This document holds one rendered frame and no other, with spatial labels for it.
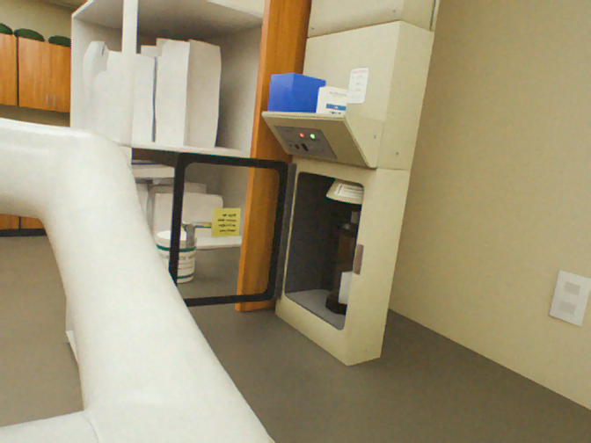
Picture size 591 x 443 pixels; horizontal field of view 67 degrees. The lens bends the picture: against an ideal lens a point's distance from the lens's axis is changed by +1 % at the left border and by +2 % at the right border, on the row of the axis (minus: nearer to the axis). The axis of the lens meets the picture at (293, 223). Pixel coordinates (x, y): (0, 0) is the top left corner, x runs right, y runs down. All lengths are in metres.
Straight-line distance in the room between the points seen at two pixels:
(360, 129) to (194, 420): 0.72
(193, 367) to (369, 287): 0.74
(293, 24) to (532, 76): 0.62
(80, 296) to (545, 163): 1.09
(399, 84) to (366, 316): 0.53
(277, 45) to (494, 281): 0.86
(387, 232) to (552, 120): 0.49
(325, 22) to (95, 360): 0.98
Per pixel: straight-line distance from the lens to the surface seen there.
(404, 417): 0.98
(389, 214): 1.03
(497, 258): 1.31
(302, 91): 1.09
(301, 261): 1.27
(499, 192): 1.31
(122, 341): 0.38
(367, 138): 0.95
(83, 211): 0.50
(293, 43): 1.28
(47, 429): 0.32
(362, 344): 1.11
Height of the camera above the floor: 1.45
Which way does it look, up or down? 11 degrees down
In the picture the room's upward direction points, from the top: 7 degrees clockwise
